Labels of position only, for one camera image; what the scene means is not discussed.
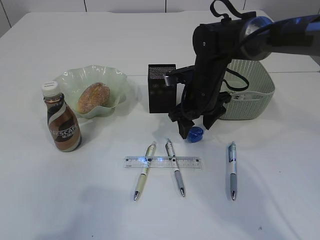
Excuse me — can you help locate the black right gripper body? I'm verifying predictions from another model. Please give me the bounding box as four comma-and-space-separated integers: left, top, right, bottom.
168, 21, 246, 122

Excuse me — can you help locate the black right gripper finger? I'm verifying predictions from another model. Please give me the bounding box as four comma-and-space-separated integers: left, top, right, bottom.
202, 106, 227, 130
177, 119, 195, 140

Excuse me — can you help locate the blue pencil sharpener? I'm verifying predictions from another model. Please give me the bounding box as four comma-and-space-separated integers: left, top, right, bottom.
186, 126, 204, 143

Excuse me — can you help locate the pink paper ball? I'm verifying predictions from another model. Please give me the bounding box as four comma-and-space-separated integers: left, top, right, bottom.
232, 94, 246, 101

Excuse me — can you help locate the sugared bread roll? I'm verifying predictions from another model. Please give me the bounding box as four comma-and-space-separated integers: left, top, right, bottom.
76, 82, 111, 114

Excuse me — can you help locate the brown Nescafe coffee bottle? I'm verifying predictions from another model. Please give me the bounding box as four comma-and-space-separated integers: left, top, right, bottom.
41, 81, 82, 152

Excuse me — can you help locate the blue grey right robot arm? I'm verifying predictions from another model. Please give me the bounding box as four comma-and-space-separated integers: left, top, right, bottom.
164, 12, 320, 139

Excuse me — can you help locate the grey grip pen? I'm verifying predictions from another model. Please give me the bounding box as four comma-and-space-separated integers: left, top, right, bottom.
165, 138, 185, 197

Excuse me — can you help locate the black mesh pen holder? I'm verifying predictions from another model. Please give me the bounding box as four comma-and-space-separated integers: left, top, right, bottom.
147, 64, 177, 114

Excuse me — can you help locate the blue grip pen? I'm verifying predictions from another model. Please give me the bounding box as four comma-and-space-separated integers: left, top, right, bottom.
228, 141, 238, 201

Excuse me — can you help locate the cream grip pen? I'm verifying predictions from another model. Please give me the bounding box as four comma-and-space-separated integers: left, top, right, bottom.
133, 141, 156, 201

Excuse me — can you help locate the green woven plastic basket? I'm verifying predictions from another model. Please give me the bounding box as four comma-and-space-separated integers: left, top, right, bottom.
220, 59, 275, 121

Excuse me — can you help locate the green wavy glass plate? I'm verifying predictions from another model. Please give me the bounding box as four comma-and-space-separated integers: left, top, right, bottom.
54, 64, 129, 119

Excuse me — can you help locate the clear plastic ruler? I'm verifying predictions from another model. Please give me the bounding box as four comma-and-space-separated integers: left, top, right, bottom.
123, 156, 202, 169

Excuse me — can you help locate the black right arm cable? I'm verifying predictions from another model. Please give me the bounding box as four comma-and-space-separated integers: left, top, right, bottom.
181, 0, 276, 118

